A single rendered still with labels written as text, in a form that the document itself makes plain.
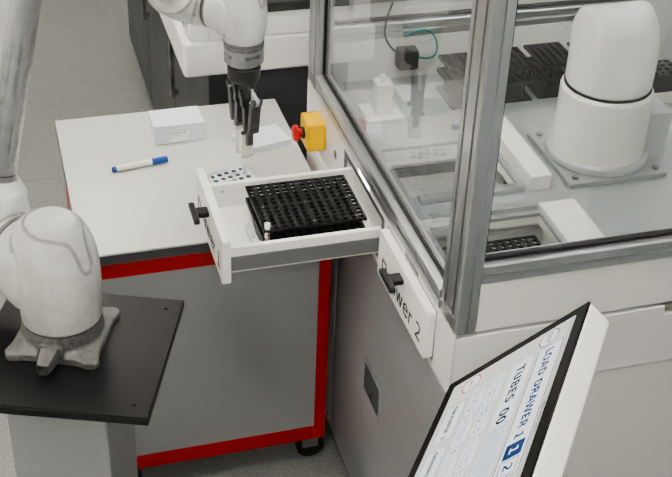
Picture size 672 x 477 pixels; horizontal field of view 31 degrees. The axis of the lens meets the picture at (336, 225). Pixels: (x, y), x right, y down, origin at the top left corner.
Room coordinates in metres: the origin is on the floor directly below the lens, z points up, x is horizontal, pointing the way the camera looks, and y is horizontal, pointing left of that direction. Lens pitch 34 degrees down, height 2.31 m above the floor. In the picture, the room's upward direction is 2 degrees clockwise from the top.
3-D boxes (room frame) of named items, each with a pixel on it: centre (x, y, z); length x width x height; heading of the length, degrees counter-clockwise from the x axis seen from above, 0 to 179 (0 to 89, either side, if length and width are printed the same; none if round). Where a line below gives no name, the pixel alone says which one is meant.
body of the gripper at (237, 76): (2.46, 0.22, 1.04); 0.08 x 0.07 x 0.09; 34
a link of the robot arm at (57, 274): (1.85, 0.53, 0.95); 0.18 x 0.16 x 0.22; 61
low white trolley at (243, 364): (2.52, 0.36, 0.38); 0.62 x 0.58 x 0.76; 17
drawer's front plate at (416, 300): (1.92, -0.14, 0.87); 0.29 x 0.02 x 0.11; 17
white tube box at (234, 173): (2.42, 0.26, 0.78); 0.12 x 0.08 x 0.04; 124
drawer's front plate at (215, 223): (2.12, 0.26, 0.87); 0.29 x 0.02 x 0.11; 17
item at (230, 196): (2.18, 0.06, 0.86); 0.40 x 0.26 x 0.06; 107
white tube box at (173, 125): (2.68, 0.41, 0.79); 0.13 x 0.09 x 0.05; 108
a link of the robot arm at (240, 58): (2.46, 0.22, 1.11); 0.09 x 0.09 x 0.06
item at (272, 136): (2.66, 0.20, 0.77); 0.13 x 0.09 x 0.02; 120
